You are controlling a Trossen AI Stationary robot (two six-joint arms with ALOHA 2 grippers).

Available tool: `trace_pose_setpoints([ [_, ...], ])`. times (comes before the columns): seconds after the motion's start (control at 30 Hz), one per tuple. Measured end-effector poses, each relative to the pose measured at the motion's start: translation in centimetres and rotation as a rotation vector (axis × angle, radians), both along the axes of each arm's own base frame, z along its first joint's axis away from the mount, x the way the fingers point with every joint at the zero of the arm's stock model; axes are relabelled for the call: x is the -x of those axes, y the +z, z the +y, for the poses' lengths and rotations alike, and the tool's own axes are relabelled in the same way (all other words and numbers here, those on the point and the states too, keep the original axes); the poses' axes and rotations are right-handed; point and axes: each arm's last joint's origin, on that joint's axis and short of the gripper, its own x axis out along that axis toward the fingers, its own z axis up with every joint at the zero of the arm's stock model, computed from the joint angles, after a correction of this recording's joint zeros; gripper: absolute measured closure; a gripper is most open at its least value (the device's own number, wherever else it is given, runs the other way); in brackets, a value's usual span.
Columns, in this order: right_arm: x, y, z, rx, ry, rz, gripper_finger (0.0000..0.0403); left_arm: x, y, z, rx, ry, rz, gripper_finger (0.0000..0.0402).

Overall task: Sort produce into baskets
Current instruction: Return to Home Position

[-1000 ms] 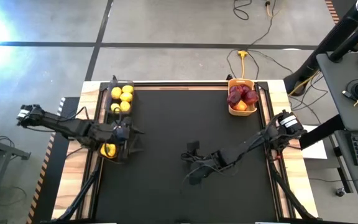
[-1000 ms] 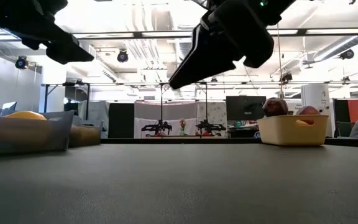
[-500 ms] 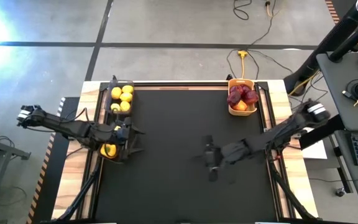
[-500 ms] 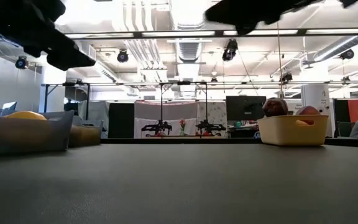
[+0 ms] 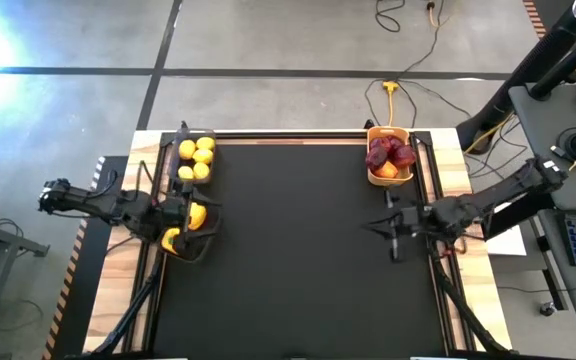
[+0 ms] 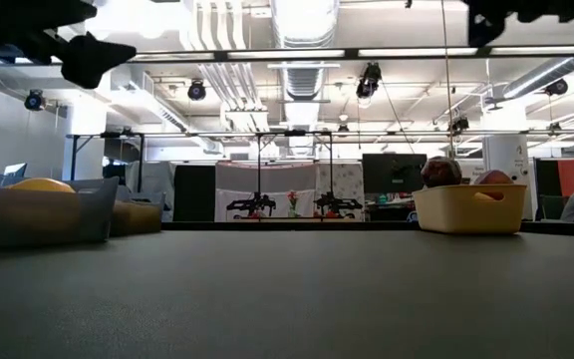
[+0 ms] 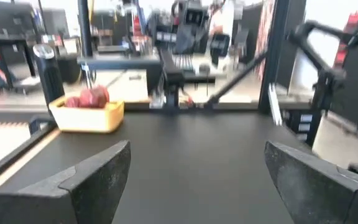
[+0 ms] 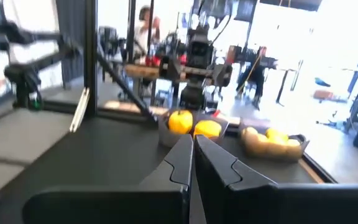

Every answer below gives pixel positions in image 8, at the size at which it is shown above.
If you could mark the black diagonal frame brace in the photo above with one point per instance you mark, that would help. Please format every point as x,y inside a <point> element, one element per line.
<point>123,84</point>

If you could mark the wooden background table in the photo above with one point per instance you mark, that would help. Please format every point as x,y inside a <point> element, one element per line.
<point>141,71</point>

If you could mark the dark grey plastic basket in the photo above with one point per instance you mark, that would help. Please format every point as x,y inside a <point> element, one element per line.
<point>166,137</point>

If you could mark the dark mesh basket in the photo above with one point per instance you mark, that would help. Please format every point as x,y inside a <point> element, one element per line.
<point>272,154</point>

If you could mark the person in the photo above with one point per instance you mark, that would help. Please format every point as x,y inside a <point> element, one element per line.
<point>145,31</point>

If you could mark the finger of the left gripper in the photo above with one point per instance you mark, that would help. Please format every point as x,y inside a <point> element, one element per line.
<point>168,70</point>
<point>224,75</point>

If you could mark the black equipment stand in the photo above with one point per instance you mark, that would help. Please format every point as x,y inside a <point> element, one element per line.
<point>23,81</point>

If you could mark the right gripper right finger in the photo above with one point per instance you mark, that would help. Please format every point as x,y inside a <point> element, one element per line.
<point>259,205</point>

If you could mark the white edge strip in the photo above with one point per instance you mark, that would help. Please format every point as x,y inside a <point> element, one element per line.
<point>79,109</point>

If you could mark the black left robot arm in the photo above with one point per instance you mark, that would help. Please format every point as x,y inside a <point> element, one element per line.
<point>193,96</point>

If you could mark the black table mat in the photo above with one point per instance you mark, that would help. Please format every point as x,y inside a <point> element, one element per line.
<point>104,155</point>

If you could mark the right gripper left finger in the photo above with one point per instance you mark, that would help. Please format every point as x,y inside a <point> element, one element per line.
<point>120,205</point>

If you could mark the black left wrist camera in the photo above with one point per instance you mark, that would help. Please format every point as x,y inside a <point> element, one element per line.
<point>199,51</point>

